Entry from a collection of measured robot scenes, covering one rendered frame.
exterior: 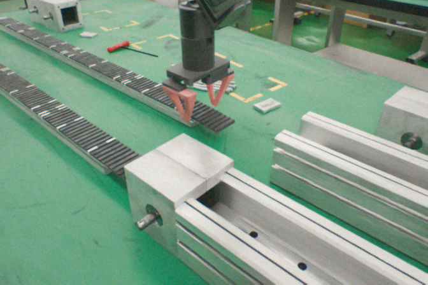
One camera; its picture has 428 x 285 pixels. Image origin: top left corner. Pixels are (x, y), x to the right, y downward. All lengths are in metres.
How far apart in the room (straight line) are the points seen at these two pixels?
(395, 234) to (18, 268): 0.45
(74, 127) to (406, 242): 0.52
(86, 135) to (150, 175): 0.23
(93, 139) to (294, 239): 0.36
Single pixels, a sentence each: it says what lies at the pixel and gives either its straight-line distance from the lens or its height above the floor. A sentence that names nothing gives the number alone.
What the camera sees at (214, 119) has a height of 0.81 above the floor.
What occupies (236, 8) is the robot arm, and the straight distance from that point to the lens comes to 0.54.
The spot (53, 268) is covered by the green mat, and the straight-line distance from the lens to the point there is 0.49.
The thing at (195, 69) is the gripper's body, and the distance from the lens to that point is 0.61.
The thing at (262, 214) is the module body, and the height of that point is 0.85.
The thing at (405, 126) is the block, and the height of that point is 0.85.
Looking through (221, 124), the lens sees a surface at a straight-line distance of 0.64.
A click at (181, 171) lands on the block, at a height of 0.87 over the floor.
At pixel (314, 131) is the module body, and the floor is 0.85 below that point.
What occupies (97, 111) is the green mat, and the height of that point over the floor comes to 0.78.
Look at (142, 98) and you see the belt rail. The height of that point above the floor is 0.79.
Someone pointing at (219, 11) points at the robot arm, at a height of 1.02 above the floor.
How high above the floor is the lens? 1.14
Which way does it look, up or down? 32 degrees down
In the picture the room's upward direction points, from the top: straight up
